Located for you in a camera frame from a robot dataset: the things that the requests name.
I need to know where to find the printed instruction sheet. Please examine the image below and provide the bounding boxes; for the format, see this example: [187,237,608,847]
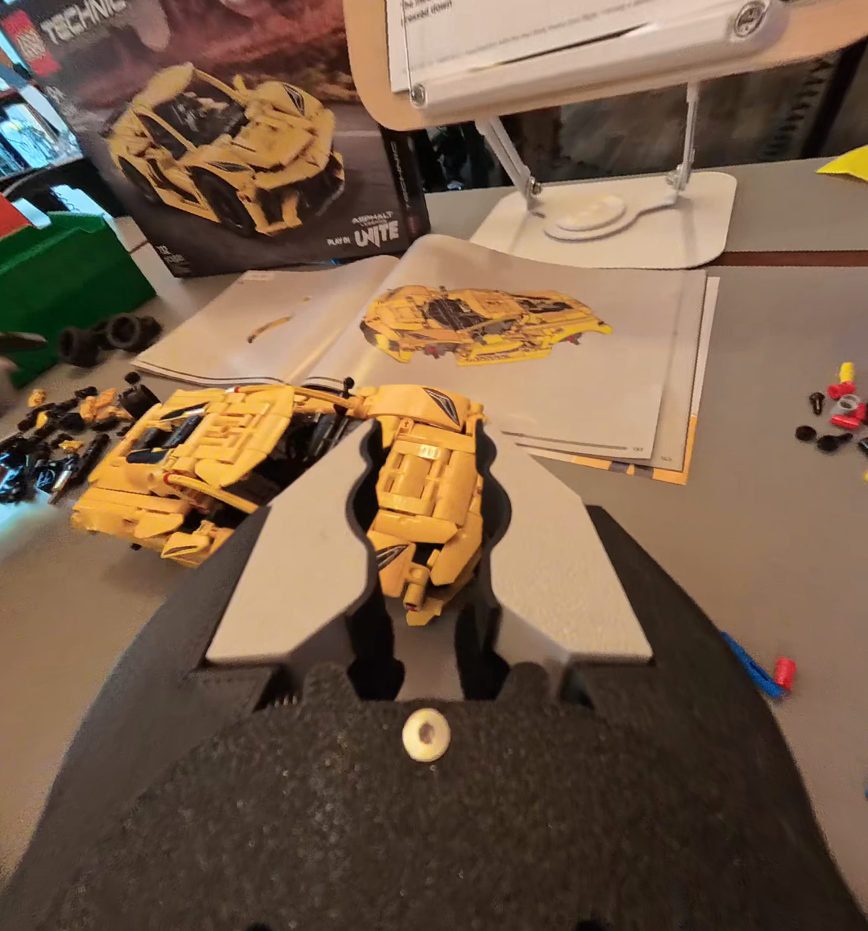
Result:
[386,0,697,92]

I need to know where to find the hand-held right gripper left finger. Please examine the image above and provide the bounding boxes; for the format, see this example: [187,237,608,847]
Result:
[207,419,406,701]

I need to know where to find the green plastic bin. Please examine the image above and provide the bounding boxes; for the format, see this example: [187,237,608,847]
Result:
[0,211,157,386]

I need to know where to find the long blue axle pin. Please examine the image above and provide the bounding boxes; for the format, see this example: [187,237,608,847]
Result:
[721,631,784,699]

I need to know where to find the grey desk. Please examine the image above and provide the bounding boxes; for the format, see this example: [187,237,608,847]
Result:
[0,156,868,931]

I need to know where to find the pile of black yellow bricks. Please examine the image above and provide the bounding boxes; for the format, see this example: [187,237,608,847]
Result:
[0,371,162,506]

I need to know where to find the cluster of red black pins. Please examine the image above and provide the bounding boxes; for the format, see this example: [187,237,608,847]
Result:
[795,361,868,487]

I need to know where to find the white document stand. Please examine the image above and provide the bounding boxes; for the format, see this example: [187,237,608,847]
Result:
[343,0,868,270]

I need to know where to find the building instruction booklet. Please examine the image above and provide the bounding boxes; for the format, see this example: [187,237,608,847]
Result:
[132,234,721,487]

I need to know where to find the toy car set box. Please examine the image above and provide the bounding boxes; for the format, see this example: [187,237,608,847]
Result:
[0,0,431,279]

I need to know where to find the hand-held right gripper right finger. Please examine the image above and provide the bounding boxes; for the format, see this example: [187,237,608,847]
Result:
[454,420,655,701]

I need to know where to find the yellow toy brick car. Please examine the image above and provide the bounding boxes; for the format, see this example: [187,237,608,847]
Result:
[70,378,493,626]

